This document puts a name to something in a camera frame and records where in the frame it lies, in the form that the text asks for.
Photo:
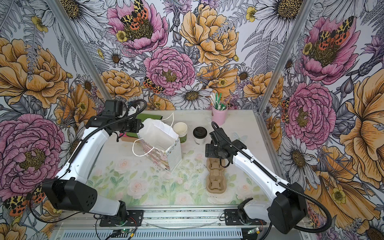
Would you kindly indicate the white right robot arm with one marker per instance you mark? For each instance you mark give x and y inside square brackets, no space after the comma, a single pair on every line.
[285,208]

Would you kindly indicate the cartoon animal paper gift bag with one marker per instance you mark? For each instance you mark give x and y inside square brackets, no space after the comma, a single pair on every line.
[160,143]

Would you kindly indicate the white ventilated cable duct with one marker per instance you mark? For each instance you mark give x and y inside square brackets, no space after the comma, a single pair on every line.
[155,234]

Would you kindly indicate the aluminium front frame rail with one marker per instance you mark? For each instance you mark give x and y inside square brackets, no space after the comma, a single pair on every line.
[160,217]

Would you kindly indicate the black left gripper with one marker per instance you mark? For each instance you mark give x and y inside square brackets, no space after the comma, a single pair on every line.
[137,122]

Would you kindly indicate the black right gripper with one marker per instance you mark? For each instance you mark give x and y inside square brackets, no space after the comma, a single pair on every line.
[209,150]

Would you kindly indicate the stack of paper cups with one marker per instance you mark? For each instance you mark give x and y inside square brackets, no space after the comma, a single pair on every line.
[182,130]

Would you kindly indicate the black plastic cup lid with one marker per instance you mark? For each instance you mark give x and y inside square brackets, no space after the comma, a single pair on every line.
[200,132]

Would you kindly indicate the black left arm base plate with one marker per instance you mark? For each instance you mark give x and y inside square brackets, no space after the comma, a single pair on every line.
[127,218]

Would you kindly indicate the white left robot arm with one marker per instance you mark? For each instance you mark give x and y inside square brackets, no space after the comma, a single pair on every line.
[68,190]

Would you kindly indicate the pink plastic straw cup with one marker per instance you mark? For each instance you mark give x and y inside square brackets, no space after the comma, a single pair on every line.
[219,115]

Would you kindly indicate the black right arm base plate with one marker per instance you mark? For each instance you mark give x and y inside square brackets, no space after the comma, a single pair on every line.
[232,217]

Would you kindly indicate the brown pulp cup carrier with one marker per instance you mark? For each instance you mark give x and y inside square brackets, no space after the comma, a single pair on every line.
[215,181]

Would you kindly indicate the aluminium left corner post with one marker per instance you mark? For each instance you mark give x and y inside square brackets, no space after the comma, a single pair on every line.
[69,29]

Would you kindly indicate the white paper coffee cup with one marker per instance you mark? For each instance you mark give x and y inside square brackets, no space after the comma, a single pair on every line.
[199,141]

